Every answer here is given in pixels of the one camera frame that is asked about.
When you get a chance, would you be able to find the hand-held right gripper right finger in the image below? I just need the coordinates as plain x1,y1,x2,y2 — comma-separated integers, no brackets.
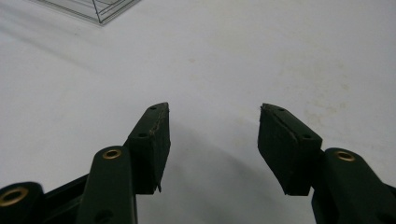
257,103,396,224

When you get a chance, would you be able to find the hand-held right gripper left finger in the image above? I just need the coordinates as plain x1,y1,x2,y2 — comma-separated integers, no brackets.
76,102,172,224

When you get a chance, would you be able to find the clear plastic box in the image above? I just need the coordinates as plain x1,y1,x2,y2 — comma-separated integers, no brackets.
30,0,142,26

